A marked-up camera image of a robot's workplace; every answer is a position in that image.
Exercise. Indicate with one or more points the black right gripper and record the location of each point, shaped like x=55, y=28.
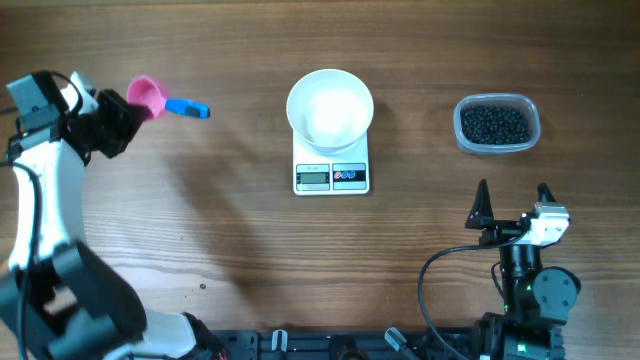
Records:
x=481, y=213

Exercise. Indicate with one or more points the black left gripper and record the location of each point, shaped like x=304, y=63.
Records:
x=129, y=115

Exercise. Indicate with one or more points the pink scoop with blue handle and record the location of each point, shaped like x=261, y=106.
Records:
x=149, y=92

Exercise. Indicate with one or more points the white digital kitchen scale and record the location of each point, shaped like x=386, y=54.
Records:
x=343, y=172

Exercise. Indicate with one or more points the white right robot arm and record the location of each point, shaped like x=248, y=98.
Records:
x=537, y=299

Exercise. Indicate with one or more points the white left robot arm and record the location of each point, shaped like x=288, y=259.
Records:
x=58, y=297

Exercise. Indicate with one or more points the white round bowl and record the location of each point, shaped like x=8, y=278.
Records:
x=329, y=110

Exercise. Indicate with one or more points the black beans in container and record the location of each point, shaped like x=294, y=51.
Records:
x=494, y=125

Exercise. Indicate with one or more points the clear plastic container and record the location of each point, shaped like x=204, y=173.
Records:
x=520, y=102

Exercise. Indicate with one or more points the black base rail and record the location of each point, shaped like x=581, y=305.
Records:
x=290, y=345

